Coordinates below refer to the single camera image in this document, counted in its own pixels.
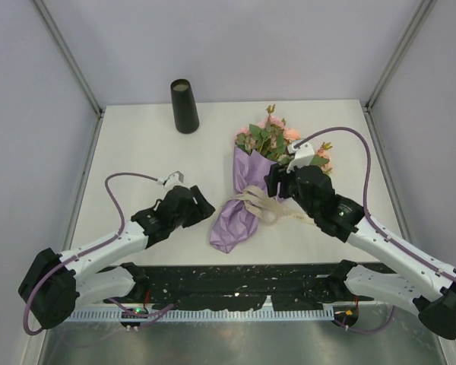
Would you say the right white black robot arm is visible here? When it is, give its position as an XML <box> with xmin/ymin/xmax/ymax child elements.
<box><xmin>264</xmin><ymin>164</ymin><xmax>456</xmax><ymax>340</ymax></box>

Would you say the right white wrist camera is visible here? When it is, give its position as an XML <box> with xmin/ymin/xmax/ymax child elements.
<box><xmin>287</xmin><ymin>141</ymin><xmax>315</xmax><ymax>173</ymax></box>

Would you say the purple wrapping paper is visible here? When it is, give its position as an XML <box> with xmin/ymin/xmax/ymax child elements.
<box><xmin>209</xmin><ymin>148</ymin><xmax>280</xmax><ymax>254</ymax></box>

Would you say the left aluminium frame post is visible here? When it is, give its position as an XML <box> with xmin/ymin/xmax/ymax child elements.
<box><xmin>30</xmin><ymin>0</ymin><xmax>103</xmax><ymax>117</ymax></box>

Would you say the pink flower bunch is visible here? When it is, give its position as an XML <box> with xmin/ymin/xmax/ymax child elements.
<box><xmin>234</xmin><ymin>105</ymin><xmax>334</xmax><ymax>176</ymax></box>

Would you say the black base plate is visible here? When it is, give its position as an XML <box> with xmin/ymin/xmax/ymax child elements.
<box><xmin>98</xmin><ymin>262</ymin><xmax>366</xmax><ymax>311</ymax></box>

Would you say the aluminium frame post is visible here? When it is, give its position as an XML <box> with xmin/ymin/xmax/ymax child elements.
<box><xmin>364</xmin><ymin>0</ymin><xmax>437</xmax><ymax>113</ymax></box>
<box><xmin>30</xmin><ymin>0</ymin><xmax>103</xmax><ymax>117</ymax></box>

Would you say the cream gold-lettered ribbon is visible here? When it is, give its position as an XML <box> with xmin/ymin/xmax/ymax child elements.
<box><xmin>228</xmin><ymin>186</ymin><xmax>315</xmax><ymax>226</ymax></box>

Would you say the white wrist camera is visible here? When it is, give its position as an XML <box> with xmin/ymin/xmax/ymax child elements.
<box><xmin>157</xmin><ymin>171</ymin><xmax>185</xmax><ymax>191</ymax></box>
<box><xmin>287</xmin><ymin>141</ymin><xmax>315</xmax><ymax>173</ymax></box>

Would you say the black conical vase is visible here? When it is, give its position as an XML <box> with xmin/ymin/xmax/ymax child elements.
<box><xmin>170</xmin><ymin>79</ymin><xmax>199</xmax><ymax>134</ymax></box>

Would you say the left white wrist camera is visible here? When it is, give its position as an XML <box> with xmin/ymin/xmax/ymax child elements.
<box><xmin>157</xmin><ymin>171</ymin><xmax>185</xmax><ymax>191</ymax></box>

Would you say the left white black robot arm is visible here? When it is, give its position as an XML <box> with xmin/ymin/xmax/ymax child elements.
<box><xmin>18</xmin><ymin>186</ymin><xmax>215</xmax><ymax>329</ymax></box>

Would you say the right aluminium frame post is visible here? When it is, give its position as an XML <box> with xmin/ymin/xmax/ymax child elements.
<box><xmin>364</xmin><ymin>0</ymin><xmax>437</xmax><ymax>113</ymax></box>

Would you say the white slotted cable duct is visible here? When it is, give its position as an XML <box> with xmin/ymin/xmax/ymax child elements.
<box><xmin>65</xmin><ymin>306</ymin><xmax>334</xmax><ymax>323</ymax></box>

